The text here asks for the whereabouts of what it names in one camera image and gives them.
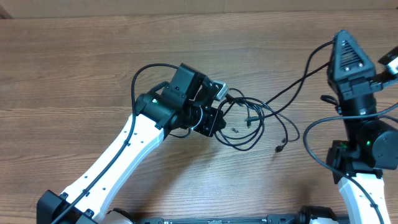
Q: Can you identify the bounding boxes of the black USB-C cable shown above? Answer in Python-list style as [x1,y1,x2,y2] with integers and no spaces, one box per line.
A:
[217,40,336,153]

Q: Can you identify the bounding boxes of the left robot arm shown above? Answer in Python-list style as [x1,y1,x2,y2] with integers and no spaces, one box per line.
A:
[36,63,229,224]

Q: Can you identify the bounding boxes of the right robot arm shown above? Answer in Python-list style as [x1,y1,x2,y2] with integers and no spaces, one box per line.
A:
[326,30,397,223]

